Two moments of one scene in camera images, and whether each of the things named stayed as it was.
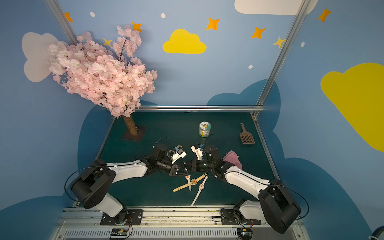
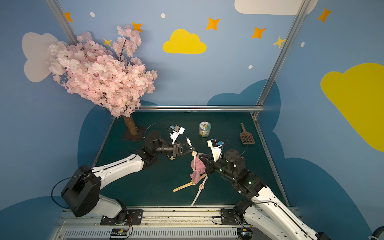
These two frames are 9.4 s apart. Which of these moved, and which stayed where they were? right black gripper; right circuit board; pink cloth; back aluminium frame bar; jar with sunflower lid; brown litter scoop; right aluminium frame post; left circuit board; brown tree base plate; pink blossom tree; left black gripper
Moved: left black gripper; right black gripper; pink cloth
Stayed: brown tree base plate; jar with sunflower lid; right aluminium frame post; right circuit board; pink blossom tree; left circuit board; back aluminium frame bar; brown litter scoop
